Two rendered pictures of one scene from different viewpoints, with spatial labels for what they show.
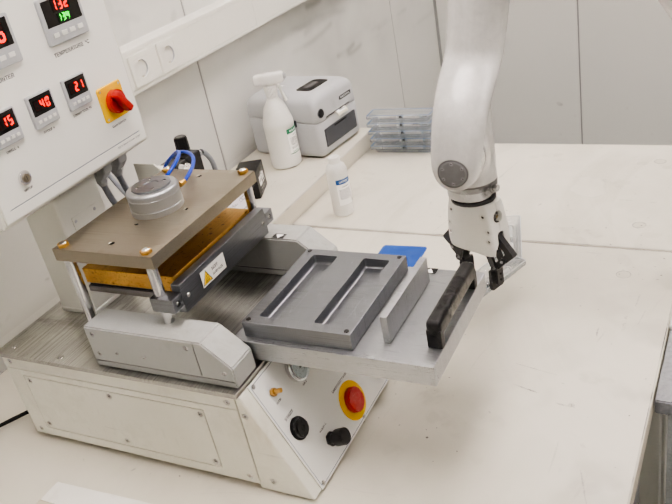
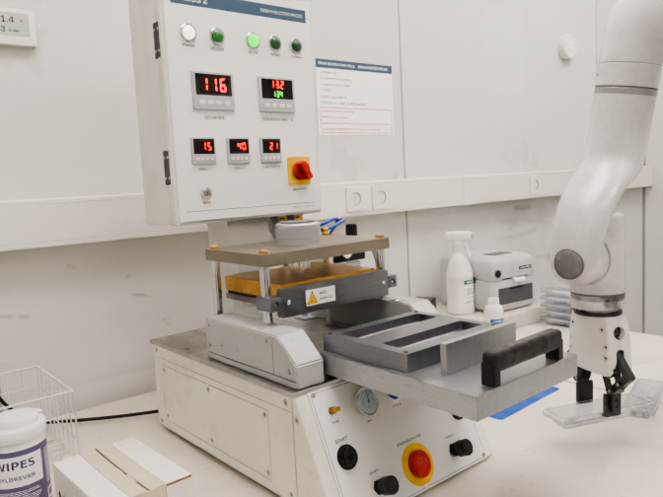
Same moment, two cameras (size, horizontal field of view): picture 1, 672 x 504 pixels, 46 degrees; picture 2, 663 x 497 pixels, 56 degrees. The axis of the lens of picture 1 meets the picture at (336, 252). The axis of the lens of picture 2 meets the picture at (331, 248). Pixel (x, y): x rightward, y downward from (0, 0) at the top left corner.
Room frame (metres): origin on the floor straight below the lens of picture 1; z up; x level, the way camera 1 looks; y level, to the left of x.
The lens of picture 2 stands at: (0.08, -0.16, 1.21)
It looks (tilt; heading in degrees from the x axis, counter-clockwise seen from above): 6 degrees down; 19
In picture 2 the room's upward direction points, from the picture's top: 3 degrees counter-clockwise
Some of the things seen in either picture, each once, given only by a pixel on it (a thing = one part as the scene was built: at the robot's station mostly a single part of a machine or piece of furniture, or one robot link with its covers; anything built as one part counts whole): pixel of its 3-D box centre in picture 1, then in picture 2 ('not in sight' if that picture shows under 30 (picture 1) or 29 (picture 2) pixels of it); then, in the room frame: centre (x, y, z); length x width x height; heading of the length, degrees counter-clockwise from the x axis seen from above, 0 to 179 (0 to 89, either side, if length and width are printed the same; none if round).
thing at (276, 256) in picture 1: (268, 248); (389, 316); (1.16, 0.11, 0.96); 0.26 x 0.05 x 0.07; 59
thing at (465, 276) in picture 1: (452, 302); (524, 355); (0.85, -0.13, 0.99); 0.15 x 0.02 x 0.04; 149
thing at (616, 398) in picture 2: (501, 272); (617, 398); (1.14, -0.27, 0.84); 0.03 x 0.03 x 0.07; 37
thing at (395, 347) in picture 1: (359, 304); (437, 350); (0.92, -0.02, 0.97); 0.30 x 0.22 x 0.08; 59
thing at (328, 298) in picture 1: (328, 294); (411, 337); (0.95, 0.02, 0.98); 0.20 x 0.17 x 0.03; 149
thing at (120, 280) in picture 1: (170, 230); (304, 266); (1.09, 0.24, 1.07); 0.22 x 0.17 x 0.10; 149
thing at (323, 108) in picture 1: (304, 114); (486, 278); (2.09, 0.01, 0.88); 0.25 x 0.20 x 0.17; 52
